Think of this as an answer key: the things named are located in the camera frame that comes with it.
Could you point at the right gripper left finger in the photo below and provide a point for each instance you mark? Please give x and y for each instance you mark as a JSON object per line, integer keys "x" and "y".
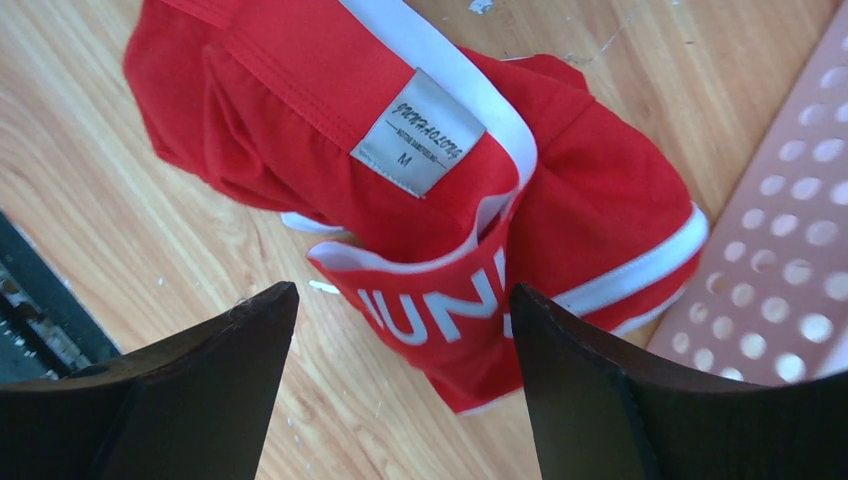
{"x": 195, "y": 405}

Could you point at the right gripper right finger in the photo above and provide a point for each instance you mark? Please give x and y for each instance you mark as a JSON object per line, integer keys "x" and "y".
{"x": 603, "y": 408}

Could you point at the red underwear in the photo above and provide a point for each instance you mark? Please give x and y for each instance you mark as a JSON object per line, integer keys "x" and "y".
{"x": 440, "y": 177}

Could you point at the pink plastic basket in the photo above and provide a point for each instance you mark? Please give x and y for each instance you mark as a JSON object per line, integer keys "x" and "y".
{"x": 768, "y": 304}

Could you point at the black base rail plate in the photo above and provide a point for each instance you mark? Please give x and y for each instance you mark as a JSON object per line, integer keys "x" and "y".
{"x": 45, "y": 332}

